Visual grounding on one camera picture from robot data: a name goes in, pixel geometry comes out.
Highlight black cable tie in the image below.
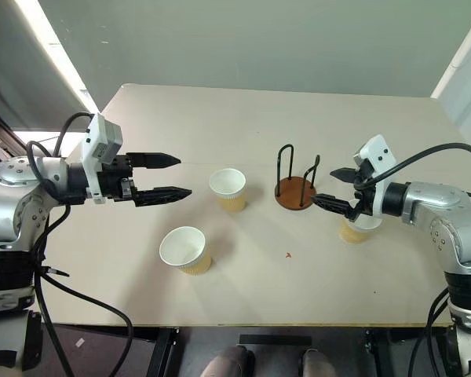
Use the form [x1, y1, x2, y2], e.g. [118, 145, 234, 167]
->
[38, 265, 71, 279]

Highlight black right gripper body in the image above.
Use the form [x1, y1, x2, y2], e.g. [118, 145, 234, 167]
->
[346, 162, 379, 220]

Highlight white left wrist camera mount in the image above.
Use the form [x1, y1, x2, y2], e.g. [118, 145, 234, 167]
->
[79, 113, 124, 206]

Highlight ribbed tan paper cup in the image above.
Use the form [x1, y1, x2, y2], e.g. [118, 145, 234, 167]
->
[208, 167, 248, 214]
[338, 214, 384, 245]
[158, 225, 214, 276]

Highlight black table frame crossbar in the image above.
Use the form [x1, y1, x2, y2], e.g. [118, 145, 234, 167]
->
[238, 334, 313, 347]

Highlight brown cup holder stand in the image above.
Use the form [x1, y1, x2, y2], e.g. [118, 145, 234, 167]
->
[273, 144, 322, 212]

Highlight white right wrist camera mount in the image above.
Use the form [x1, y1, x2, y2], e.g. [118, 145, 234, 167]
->
[352, 134, 398, 186]

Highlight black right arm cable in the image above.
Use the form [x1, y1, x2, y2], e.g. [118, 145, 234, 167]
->
[354, 142, 471, 199]

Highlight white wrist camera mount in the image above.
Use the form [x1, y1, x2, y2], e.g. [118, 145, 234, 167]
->
[79, 113, 124, 206]
[352, 134, 398, 186]

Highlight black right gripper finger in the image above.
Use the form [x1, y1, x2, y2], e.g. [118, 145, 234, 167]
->
[329, 167, 359, 185]
[310, 192, 356, 218]

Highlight white wall trim strip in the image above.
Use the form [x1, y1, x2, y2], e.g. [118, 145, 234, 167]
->
[13, 0, 102, 114]

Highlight black robot body cable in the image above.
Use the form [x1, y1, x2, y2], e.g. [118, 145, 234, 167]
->
[411, 287, 453, 377]

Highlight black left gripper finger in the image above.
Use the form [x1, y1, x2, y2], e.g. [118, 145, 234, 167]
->
[120, 178, 193, 207]
[127, 152, 182, 170]

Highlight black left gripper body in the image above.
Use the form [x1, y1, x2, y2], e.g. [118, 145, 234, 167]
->
[97, 153, 137, 203]

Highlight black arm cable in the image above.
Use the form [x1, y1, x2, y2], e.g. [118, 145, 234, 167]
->
[25, 112, 135, 377]
[354, 142, 471, 199]

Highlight black table frame leg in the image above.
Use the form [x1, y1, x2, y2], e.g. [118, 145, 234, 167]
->
[363, 327, 398, 377]
[145, 326, 182, 377]

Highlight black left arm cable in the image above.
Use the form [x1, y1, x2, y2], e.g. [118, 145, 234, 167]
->
[25, 112, 135, 377]

